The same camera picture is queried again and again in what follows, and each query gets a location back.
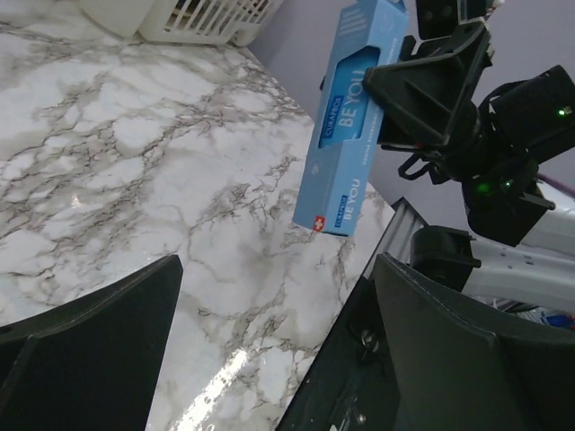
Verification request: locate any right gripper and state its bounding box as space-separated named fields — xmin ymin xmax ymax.
xmin=363 ymin=20 xmax=491 ymax=182

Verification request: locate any white plastic dish basket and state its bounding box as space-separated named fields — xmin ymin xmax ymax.
xmin=79 ymin=0 xmax=282 ymax=47

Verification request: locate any black base bar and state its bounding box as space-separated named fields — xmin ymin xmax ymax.
xmin=277 ymin=198 xmax=426 ymax=430

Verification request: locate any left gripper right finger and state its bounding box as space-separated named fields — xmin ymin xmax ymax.
xmin=374 ymin=254 xmax=574 ymax=430

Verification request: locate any light blue box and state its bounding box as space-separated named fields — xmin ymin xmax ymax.
xmin=293 ymin=1 xmax=409 ymax=237

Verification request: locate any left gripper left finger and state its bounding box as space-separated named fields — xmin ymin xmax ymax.
xmin=1 ymin=255 xmax=183 ymax=430

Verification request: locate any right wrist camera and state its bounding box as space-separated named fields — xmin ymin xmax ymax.
xmin=415 ymin=0 xmax=505 ymax=40

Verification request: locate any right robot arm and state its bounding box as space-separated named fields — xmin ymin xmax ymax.
xmin=364 ymin=19 xmax=574 ymax=312

